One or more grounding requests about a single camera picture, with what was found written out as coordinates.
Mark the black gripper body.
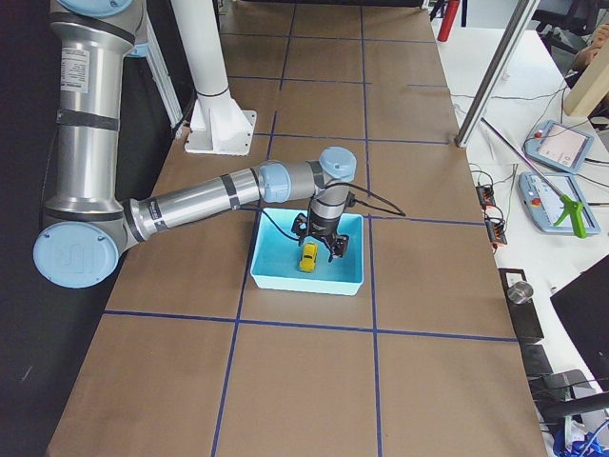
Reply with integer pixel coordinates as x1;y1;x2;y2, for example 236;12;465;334
306;214;340;246

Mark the yellow beetle toy car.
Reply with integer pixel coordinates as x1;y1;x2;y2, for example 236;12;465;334
299;242;319;273

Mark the person forearm in background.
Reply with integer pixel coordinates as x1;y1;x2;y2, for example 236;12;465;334
571;23;609;71

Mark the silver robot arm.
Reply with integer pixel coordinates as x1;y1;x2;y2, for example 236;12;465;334
32;1;357;288

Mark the light blue plastic bin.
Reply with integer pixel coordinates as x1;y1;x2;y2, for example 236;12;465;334
250;208;364;295

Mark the orange black connector block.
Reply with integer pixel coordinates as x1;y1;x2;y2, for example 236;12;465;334
476;184;507;249

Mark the small metal cup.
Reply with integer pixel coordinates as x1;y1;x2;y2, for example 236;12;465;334
506;281;534;305

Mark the black box under cup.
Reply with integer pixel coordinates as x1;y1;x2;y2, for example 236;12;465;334
499;268;544;344

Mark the lower teach pendant tablet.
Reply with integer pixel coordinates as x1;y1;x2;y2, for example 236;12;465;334
519;171;601;235

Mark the teach pendant tablet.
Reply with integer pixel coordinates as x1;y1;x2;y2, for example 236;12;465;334
524;120;594;174
519;171;601;235

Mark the upper teach pendant tablet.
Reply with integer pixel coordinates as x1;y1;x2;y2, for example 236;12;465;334
524;120;594;174

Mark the black monitor edge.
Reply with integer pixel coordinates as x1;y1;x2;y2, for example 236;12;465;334
551;256;609;390

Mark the red fire extinguisher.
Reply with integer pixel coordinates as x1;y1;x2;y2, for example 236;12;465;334
437;0;461;42

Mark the wooden board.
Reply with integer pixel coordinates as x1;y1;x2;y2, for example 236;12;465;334
564;44;609;117

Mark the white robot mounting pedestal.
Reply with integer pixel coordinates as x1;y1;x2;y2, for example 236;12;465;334
171;0;257;155

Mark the green handled grabber tool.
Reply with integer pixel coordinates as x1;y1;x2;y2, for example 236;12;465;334
481;117;588;239

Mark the aluminium frame post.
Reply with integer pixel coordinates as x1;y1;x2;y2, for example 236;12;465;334
455;0;540;148

